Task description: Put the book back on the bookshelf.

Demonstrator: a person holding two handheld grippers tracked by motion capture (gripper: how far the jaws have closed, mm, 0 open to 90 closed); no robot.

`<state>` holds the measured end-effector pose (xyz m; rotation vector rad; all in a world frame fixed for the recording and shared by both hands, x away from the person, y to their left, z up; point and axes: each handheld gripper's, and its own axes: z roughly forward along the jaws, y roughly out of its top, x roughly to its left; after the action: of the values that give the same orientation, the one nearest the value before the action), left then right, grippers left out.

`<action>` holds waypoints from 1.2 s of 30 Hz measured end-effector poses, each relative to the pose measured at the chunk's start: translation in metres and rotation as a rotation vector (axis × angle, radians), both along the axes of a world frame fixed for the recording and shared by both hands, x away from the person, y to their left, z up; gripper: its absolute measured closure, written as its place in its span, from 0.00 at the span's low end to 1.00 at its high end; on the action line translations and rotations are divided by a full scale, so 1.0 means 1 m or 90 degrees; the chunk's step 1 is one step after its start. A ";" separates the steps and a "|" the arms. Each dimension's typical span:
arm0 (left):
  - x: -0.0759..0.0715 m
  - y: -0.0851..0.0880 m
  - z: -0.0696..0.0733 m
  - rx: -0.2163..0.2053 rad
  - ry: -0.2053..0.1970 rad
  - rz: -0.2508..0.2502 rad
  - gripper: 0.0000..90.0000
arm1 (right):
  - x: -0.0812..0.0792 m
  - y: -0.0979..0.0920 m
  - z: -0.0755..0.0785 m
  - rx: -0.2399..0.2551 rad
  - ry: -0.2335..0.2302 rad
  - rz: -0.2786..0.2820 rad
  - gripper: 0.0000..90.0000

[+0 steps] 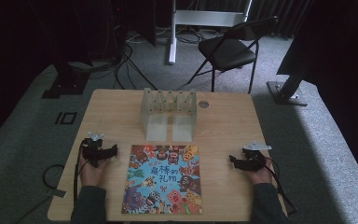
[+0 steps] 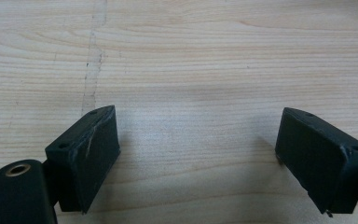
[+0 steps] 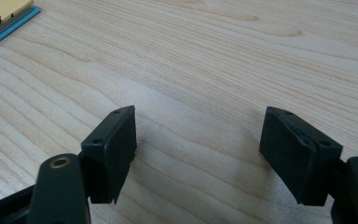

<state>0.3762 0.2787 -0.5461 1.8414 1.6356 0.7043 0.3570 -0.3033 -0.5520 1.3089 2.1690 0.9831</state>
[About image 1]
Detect black stand with flat base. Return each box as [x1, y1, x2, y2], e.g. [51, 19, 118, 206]
[41, 59, 91, 100]

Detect right hand-held gripper black cable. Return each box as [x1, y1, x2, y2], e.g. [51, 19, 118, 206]
[264, 157, 297, 217]

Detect black floor cable bundle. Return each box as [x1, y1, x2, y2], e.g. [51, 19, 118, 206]
[68, 60, 119, 74]

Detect person's right hand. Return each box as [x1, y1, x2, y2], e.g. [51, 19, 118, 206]
[246, 157, 276, 185]

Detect hand-held gripper black cable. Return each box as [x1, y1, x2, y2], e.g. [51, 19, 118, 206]
[264, 157, 297, 217]
[73, 141, 87, 208]

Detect translucent plastic book rack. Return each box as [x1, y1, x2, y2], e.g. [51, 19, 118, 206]
[139, 87, 198, 143]

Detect left hand-held gripper black cable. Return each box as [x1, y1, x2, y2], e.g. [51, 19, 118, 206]
[73, 141, 87, 208]

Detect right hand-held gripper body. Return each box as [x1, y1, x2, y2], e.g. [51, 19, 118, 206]
[241, 141, 272, 173]

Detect black cable loop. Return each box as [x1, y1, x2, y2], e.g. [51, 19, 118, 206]
[42, 163, 65, 190]

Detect grey tape piece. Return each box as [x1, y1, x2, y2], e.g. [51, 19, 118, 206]
[45, 188, 67, 199]

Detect colourful cartoon picture book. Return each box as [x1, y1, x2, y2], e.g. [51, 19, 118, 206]
[120, 144, 203, 215]

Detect person's left hand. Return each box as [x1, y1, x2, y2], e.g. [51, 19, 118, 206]
[78, 153, 111, 188]

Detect black slanted metal stand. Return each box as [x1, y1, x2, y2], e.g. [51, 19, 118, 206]
[266, 46, 316, 106]

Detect white metal desk frame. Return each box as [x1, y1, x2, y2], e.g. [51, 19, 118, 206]
[167, 0, 253, 65]

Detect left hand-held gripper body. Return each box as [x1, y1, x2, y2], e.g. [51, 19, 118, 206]
[81, 132, 106, 168]

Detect dark curtain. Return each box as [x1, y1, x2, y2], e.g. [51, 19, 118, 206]
[248, 0, 315, 38]

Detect black folding chair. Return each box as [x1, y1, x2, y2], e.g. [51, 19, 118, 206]
[186, 16, 279, 94]

